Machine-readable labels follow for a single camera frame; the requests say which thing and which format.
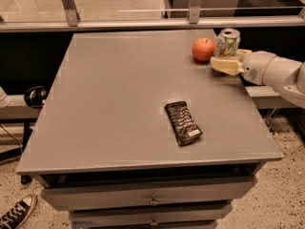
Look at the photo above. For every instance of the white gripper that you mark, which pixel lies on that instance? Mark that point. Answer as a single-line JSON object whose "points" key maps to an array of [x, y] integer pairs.
{"points": [[254, 66]]}

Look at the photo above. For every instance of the white green 7up can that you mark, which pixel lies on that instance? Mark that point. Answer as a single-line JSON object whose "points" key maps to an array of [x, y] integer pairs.
{"points": [[227, 42]]}

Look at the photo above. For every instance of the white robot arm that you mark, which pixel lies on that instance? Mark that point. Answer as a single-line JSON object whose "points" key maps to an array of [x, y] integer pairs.
{"points": [[285, 76]]}

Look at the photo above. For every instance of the red orange apple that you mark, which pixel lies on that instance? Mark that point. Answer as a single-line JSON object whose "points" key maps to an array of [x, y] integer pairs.
{"points": [[203, 49]]}

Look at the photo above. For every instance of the metal railing beam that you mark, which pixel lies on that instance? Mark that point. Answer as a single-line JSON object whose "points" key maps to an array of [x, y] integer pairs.
{"points": [[161, 24]]}

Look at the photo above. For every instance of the black snack bar wrapper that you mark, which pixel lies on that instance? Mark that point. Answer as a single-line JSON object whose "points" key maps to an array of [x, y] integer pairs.
{"points": [[185, 129]]}

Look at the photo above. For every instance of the grey cabinet with drawers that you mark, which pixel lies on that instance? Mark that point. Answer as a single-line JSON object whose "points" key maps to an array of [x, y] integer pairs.
{"points": [[104, 121]]}

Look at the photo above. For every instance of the upper metal drawer knob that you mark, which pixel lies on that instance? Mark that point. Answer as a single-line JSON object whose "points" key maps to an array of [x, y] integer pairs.
{"points": [[153, 201]]}

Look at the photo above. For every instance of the metal drawer knob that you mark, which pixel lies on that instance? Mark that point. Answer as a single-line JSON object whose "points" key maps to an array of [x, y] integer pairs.
{"points": [[153, 201], [153, 223]]}

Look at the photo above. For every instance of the lower metal drawer knob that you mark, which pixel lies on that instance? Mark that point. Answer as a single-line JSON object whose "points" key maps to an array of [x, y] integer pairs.
{"points": [[153, 223]]}

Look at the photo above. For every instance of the black round headphones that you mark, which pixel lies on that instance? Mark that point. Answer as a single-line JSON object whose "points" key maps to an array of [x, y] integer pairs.
{"points": [[35, 97]]}

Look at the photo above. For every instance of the lower grey drawer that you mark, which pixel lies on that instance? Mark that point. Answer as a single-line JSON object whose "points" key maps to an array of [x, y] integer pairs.
{"points": [[172, 215]]}

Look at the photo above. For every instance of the grey side bench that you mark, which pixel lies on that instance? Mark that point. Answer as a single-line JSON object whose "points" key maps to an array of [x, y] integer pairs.
{"points": [[13, 107]]}

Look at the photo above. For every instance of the black white sneaker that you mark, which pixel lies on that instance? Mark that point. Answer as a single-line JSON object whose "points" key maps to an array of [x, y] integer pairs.
{"points": [[19, 213]]}

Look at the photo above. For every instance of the right metal railing bracket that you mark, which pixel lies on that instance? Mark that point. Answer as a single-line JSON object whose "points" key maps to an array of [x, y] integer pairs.
{"points": [[194, 11]]}

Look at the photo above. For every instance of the metal railing bracket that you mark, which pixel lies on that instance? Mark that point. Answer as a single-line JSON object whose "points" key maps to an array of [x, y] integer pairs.
{"points": [[194, 11], [72, 15]]}

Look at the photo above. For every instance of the left metal railing bracket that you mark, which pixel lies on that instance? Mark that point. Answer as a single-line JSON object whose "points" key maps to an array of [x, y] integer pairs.
{"points": [[72, 15]]}

